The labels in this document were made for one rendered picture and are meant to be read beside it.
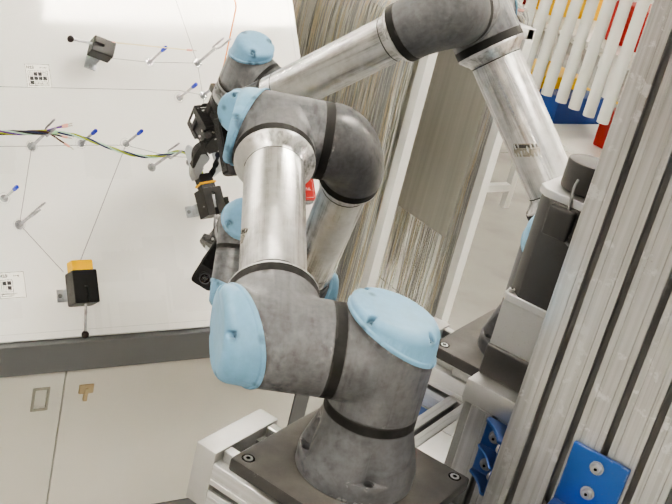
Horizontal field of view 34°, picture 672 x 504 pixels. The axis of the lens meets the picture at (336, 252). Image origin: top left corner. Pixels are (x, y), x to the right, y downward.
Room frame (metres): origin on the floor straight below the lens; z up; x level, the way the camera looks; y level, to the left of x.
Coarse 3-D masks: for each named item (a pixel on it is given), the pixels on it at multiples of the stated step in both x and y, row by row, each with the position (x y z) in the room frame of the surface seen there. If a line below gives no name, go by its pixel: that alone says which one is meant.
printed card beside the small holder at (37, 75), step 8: (24, 64) 2.04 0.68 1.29; (32, 64) 2.05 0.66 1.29; (40, 64) 2.06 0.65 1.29; (48, 64) 2.07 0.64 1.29; (32, 72) 2.04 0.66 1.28; (40, 72) 2.05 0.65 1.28; (48, 72) 2.06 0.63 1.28; (32, 80) 2.03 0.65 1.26; (40, 80) 2.04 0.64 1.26; (48, 80) 2.05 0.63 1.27
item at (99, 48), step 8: (72, 40) 2.08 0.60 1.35; (80, 40) 2.08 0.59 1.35; (96, 40) 2.09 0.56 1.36; (104, 40) 2.10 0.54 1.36; (88, 48) 2.10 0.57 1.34; (96, 48) 2.08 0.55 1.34; (104, 48) 2.09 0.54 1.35; (112, 48) 2.10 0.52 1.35; (88, 56) 2.12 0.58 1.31; (96, 56) 2.09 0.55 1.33; (104, 56) 2.09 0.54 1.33; (112, 56) 2.09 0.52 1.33; (88, 64) 2.12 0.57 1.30; (96, 64) 2.13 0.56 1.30
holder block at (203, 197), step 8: (200, 192) 2.03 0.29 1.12; (208, 192) 2.03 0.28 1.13; (216, 192) 2.04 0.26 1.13; (200, 200) 2.03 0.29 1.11; (208, 200) 2.02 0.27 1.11; (216, 200) 2.03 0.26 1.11; (200, 208) 2.03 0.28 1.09; (208, 208) 2.01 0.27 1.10; (216, 208) 2.03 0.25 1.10; (200, 216) 2.03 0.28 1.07; (208, 216) 2.02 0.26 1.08
